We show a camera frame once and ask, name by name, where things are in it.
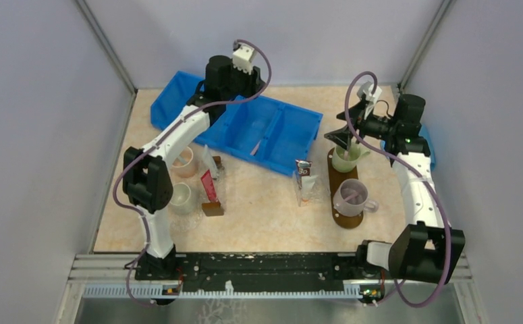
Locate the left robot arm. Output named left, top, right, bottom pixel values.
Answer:
left=112, top=55, right=268, bottom=279

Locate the clear holder with wooden ends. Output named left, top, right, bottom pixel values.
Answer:
left=200, top=169, right=225, bottom=217

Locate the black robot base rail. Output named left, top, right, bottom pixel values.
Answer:
left=134, top=250, right=387, bottom=294

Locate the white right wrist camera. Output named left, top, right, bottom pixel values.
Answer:
left=357, top=81, right=382, bottom=119

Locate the white tube orange cap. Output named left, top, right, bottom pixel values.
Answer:
left=300, top=175, right=319, bottom=204

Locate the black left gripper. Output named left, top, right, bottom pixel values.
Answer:
left=222, top=57, right=265, bottom=101

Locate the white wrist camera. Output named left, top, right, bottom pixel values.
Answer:
left=231, top=42, right=257, bottom=74
left=357, top=81, right=382, bottom=119

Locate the white tube black cap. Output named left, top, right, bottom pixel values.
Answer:
left=202, top=144, right=219, bottom=180

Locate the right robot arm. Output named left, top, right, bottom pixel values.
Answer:
left=348, top=94, right=466, bottom=284

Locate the blue divided storage bin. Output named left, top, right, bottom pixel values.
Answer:
left=150, top=71, right=323, bottom=176

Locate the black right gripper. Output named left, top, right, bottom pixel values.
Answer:
left=325, top=100, right=398, bottom=151

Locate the blue crumpled cloth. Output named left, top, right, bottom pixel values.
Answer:
left=417, top=125, right=437, bottom=171

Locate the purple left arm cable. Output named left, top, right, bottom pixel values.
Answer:
left=111, top=39, right=273, bottom=308

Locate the brown oval wooden tray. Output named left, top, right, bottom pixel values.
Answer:
left=327, top=148, right=364, bottom=230

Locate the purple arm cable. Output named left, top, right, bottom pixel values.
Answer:
left=344, top=71, right=454, bottom=309
left=111, top=39, right=273, bottom=308

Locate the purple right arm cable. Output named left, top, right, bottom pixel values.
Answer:
left=344, top=71, right=454, bottom=309

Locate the grey ceramic mug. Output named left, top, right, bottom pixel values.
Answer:
left=332, top=179, right=379, bottom=217

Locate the clear textured acrylic tray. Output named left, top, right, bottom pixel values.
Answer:
left=292, top=172, right=330, bottom=207

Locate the white ceramic mug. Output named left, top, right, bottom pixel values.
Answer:
left=171, top=146, right=198, bottom=178

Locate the light pink toothbrush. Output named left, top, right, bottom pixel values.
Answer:
left=335, top=191, right=360, bottom=205

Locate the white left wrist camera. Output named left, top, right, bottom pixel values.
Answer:
left=231, top=42, right=257, bottom=74

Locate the cream speckled ceramic mug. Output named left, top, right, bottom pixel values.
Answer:
left=169, top=182, right=198, bottom=215

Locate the green ceramic mug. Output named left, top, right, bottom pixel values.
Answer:
left=331, top=143, right=370, bottom=173

